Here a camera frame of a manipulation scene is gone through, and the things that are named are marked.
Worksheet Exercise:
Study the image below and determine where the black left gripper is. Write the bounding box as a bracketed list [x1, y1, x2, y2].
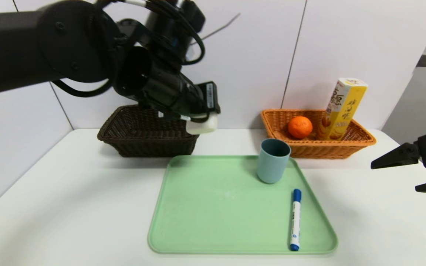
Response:
[169, 72, 221, 122]

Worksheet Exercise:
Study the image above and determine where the white soap bar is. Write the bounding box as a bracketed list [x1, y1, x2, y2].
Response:
[185, 113, 219, 135]

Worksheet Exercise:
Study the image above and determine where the orange fruit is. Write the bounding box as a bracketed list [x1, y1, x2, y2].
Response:
[288, 116, 314, 140]

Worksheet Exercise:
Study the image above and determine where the yellow hexagonal cracker box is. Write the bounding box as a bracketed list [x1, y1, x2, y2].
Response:
[316, 78, 369, 141]

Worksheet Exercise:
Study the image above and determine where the dark brown wicker basket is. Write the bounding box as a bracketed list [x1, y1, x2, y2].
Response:
[97, 105, 200, 158]

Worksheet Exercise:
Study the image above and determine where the orange wicker basket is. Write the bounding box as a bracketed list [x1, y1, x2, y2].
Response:
[260, 109, 377, 160]

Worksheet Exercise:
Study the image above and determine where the thin grey zip tie tail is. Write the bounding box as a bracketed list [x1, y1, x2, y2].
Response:
[200, 13, 241, 41]

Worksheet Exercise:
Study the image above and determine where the blue-grey plastic cup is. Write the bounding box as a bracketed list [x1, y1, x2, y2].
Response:
[257, 139, 292, 184]

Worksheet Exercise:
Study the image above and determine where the light green plastic tray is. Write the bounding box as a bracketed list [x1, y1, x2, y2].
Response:
[148, 155, 338, 255]

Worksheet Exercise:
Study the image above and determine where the blue and white marker pen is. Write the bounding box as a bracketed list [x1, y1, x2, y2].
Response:
[290, 189, 302, 252]

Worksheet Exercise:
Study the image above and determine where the black cable with white tag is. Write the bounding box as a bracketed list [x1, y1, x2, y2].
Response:
[158, 110, 209, 123]

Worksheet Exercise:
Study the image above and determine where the black camera cable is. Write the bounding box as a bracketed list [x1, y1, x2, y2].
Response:
[98, 0, 206, 66]

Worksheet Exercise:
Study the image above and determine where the black left camera mount bracket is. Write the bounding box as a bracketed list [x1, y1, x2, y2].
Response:
[145, 0, 206, 71]

